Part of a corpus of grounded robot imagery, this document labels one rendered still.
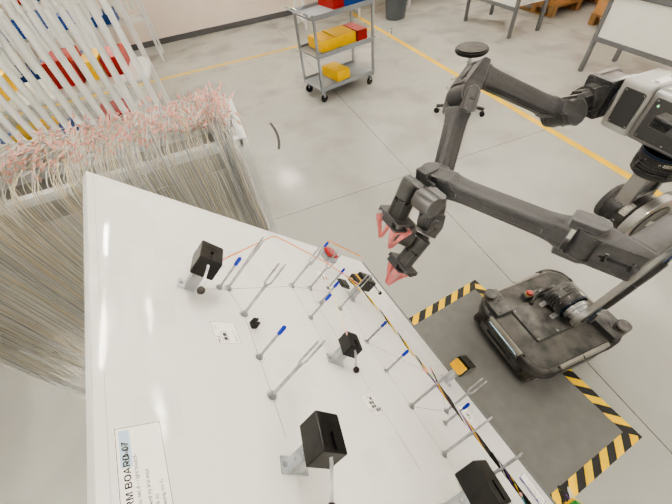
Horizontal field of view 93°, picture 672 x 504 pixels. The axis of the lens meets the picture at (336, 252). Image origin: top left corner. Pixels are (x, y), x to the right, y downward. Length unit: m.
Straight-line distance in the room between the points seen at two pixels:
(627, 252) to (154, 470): 0.84
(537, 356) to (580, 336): 0.29
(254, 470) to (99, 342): 0.26
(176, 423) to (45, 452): 2.30
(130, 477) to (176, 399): 0.10
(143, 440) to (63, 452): 2.23
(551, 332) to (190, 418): 1.94
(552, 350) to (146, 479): 1.97
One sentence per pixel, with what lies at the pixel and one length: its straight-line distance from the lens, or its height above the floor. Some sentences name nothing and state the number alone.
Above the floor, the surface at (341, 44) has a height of 0.59.
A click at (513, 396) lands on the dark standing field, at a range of 2.23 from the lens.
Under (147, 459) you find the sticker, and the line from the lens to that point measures 0.47.
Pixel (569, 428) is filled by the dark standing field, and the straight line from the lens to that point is 2.30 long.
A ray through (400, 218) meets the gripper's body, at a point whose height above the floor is 1.38.
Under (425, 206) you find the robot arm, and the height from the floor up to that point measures 1.46.
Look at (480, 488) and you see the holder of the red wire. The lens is 0.72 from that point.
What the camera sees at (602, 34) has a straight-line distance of 5.61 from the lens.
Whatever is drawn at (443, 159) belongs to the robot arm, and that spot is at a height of 1.43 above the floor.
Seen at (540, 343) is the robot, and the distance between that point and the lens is 2.14.
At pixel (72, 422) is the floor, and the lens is 2.75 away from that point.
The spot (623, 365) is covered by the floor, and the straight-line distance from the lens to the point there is 2.59.
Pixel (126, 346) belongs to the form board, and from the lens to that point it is 0.54.
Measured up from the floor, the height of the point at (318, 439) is 1.54.
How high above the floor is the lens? 2.01
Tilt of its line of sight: 50 degrees down
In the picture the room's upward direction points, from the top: 9 degrees counter-clockwise
